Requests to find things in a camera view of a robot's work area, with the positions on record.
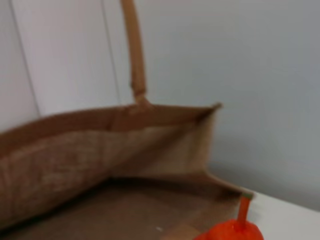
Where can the brown jute handbag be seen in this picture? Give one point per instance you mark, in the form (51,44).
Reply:
(100,162)

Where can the orange toy fruit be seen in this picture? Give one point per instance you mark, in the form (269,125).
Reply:
(232,230)

